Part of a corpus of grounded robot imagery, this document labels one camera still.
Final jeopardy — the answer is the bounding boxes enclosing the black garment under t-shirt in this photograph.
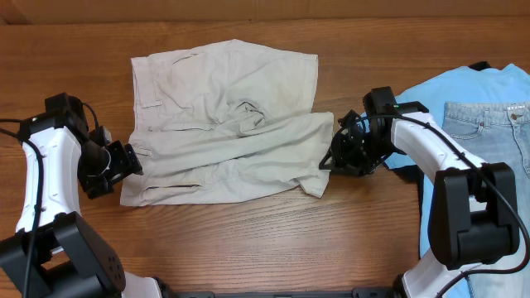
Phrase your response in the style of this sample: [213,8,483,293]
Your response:
[385,61,499,214]

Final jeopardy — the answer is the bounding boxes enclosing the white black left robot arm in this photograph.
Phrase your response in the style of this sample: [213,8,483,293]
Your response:
[1,93,173,298]

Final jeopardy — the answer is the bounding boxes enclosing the light blue t-shirt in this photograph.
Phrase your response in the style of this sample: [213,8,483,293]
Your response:
[396,64,529,298]

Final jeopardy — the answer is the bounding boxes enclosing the black rail at table edge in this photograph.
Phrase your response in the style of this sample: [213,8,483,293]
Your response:
[162,287,401,298]

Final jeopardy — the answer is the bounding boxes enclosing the light blue denim jeans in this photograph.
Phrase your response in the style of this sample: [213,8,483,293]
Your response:
[443,102,529,298]

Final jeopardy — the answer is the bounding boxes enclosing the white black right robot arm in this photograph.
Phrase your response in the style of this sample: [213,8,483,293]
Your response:
[319,87,529,298]

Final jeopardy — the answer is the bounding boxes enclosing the beige cotton shorts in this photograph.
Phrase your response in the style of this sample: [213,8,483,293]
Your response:
[120,40,334,206]

